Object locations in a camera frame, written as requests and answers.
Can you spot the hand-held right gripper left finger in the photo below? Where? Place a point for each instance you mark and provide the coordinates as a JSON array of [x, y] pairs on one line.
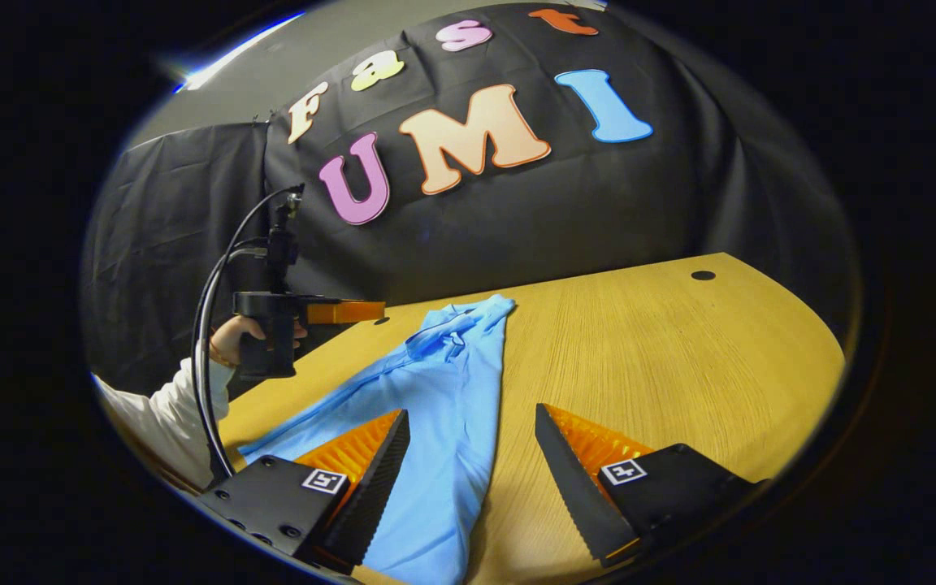
[[374, 487]]

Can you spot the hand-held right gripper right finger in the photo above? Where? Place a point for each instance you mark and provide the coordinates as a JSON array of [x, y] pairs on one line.
[[574, 479]]

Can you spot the light blue T-shirt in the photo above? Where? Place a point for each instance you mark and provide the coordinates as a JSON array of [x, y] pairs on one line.
[[452, 390]]

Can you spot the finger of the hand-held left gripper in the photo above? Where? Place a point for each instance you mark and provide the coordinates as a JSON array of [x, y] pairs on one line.
[[346, 312]]

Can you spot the black backdrop cloth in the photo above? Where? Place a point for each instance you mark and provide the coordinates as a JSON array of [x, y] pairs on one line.
[[565, 211]]

